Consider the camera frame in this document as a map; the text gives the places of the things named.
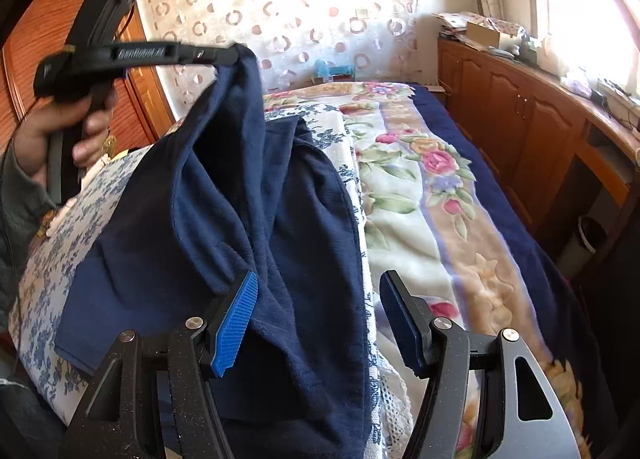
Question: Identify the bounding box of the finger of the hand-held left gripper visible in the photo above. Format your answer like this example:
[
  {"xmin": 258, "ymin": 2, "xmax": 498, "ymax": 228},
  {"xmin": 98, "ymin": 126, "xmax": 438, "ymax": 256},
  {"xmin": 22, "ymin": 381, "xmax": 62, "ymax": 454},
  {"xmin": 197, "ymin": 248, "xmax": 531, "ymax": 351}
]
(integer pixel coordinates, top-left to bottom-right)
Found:
[{"xmin": 180, "ymin": 42, "xmax": 246, "ymax": 67}]

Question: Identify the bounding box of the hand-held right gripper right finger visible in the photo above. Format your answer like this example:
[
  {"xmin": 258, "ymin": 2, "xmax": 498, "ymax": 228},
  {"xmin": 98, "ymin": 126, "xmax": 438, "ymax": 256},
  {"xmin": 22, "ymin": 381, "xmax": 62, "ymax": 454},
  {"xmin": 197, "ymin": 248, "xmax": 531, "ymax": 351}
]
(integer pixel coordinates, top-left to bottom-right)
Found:
[{"xmin": 380, "ymin": 270, "xmax": 581, "ymax": 459}]

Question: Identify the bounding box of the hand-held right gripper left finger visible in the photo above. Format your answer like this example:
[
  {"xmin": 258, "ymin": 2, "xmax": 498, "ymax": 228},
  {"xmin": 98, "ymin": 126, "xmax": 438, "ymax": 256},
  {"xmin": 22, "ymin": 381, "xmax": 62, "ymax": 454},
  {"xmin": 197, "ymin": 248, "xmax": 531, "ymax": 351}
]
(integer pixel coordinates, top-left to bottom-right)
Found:
[{"xmin": 60, "ymin": 270, "xmax": 259, "ymax": 459}]

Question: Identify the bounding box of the navy printed t-shirt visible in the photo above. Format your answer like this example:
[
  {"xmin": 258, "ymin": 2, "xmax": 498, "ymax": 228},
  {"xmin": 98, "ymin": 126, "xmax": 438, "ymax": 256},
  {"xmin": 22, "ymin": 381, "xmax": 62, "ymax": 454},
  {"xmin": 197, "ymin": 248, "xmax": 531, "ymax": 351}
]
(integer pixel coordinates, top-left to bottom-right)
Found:
[{"xmin": 54, "ymin": 44, "xmax": 381, "ymax": 459}]

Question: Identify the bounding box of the person's left forearm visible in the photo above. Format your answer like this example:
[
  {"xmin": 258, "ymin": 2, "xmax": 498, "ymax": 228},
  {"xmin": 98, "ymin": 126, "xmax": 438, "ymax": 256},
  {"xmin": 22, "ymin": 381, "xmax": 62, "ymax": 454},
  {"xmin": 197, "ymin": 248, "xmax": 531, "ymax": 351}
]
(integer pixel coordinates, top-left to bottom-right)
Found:
[{"xmin": 0, "ymin": 139, "xmax": 68, "ymax": 330}]

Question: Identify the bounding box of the person's left hand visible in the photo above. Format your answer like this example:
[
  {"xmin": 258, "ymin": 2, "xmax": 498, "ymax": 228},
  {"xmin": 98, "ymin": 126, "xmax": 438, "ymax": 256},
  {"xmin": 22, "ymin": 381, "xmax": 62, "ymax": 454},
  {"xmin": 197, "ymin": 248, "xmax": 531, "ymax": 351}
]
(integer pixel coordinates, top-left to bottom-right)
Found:
[{"xmin": 16, "ymin": 90, "xmax": 119, "ymax": 174}]

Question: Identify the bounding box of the wooden wardrobe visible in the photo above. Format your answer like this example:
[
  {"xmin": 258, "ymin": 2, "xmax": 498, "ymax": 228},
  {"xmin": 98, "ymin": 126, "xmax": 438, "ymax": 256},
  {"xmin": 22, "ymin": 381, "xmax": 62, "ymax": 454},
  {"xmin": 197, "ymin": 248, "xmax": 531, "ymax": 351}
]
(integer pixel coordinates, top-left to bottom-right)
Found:
[{"xmin": 0, "ymin": 0, "xmax": 176, "ymax": 160}]

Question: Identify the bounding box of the white lace cloth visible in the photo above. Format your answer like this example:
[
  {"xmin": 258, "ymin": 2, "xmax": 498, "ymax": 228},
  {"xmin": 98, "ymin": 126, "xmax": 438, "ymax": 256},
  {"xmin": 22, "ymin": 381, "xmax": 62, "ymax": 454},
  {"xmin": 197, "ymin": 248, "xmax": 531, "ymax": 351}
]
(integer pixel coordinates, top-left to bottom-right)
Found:
[{"xmin": 372, "ymin": 354, "xmax": 416, "ymax": 459}]

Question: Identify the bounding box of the circle patterned sheer curtain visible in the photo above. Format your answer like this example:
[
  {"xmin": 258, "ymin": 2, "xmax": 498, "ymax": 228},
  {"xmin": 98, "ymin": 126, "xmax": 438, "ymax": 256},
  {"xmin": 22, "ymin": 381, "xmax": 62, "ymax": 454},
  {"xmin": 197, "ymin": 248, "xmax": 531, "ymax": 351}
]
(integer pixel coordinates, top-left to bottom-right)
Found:
[{"xmin": 145, "ymin": 0, "xmax": 481, "ymax": 110}]

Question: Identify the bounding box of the floral blanket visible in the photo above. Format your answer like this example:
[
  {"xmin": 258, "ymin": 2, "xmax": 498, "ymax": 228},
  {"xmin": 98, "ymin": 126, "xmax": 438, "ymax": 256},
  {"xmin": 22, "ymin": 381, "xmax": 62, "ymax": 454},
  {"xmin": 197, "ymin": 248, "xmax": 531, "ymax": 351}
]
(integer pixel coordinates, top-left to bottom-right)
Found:
[{"xmin": 262, "ymin": 82, "xmax": 571, "ymax": 459}]

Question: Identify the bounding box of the blue plastic box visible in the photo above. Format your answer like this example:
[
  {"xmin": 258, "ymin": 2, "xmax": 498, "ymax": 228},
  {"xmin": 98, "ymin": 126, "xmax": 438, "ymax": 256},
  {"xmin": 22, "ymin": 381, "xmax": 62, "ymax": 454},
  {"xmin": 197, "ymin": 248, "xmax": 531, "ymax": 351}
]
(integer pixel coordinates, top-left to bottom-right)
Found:
[{"xmin": 312, "ymin": 60, "xmax": 357, "ymax": 85}]

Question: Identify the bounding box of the navy bed sheet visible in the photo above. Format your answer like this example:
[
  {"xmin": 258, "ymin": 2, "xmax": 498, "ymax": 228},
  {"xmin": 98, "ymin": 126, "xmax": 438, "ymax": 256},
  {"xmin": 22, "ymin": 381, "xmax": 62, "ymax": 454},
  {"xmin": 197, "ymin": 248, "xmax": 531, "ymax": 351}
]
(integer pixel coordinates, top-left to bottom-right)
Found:
[{"xmin": 415, "ymin": 82, "xmax": 616, "ymax": 459}]

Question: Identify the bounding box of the blue white floral cloth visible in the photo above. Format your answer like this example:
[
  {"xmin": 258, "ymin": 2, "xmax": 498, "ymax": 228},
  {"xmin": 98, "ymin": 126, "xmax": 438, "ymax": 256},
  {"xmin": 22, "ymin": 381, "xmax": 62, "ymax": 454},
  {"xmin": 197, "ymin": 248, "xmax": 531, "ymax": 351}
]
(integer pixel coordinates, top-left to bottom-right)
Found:
[{"xmin": 10, "ymin": 106, "xmax": 382, "ymax": 445}]

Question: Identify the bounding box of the waste bin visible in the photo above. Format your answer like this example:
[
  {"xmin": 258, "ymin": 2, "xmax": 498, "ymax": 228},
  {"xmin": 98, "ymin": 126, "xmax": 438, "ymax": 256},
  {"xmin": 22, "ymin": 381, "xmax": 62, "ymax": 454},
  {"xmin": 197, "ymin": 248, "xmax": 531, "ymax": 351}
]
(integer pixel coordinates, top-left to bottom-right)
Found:
[{"xmin": 557, "ymin": 214, "xmax": 608, "ymax": 275}]

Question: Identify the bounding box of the wooden cabinet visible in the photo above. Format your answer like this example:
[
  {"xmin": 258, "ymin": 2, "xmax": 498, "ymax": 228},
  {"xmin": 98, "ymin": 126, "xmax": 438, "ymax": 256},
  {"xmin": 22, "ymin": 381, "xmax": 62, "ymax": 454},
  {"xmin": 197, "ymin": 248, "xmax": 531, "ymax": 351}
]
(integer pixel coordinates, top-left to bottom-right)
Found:
[{"xmin": 437, "ymin": 34, "xmax": 640, "ymax": 285}]

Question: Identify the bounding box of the patterned paper pile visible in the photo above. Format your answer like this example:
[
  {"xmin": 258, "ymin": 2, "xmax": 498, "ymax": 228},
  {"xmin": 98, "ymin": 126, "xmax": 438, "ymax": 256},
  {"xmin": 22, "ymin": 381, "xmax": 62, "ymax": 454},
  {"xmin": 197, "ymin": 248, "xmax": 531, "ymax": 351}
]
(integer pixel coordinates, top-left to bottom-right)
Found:
[{"xmin": 432, "ymin": 10, "xmax": 526, "ymax": 47}]

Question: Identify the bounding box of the cardboard box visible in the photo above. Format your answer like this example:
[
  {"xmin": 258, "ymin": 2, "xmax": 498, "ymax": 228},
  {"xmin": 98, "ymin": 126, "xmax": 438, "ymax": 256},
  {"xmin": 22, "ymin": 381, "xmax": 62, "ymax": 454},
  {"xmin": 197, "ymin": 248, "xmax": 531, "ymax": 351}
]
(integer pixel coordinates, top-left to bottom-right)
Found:
[{"xmin": 466, "ymin": 22, "xmax": 501, "ymax": 49}]

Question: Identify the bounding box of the black cable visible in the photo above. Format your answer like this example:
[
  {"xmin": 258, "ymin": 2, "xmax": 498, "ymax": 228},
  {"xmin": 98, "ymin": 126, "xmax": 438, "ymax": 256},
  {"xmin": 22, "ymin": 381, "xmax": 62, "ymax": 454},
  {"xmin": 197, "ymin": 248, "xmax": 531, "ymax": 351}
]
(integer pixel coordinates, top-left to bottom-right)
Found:
[{"xmin": 597, "ymin": 79, "xmax": 640, "ymax": 112}]

